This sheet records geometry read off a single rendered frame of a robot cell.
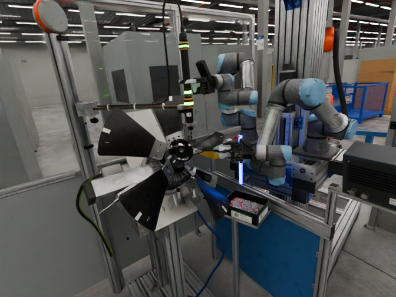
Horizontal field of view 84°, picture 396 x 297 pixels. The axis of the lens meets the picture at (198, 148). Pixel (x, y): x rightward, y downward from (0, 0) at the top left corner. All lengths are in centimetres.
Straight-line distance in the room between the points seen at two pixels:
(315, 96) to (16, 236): 183
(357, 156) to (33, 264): 191
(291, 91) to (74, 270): 186
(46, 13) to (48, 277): 163
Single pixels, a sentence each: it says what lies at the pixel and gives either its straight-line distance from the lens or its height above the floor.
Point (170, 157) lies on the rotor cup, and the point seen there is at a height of 120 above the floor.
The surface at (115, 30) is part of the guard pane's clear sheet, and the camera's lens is 172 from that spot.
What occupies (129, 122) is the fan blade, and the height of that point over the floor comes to 137.
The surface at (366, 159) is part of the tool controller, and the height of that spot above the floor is 123.
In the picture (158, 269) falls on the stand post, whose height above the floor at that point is 26.
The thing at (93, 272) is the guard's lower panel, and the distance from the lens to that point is 211.
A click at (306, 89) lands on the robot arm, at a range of 108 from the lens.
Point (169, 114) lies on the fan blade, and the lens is 118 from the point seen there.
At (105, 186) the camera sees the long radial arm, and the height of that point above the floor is 111.
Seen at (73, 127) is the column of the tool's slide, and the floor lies 131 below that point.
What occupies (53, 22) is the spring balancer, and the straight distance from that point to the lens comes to 148.
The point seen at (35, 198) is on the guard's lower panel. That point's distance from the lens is 172.
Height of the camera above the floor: 155
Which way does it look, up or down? 18 degrees down
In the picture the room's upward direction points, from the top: 4 degrees counter-clockwise
